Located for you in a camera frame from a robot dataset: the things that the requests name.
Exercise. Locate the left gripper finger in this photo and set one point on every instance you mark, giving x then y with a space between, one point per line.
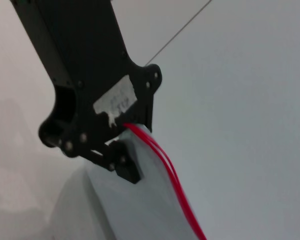
126 165
147 115

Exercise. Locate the clear document bag red zipper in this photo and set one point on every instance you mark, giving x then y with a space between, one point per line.
140 205

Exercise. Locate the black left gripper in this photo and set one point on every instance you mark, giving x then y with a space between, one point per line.
85 62

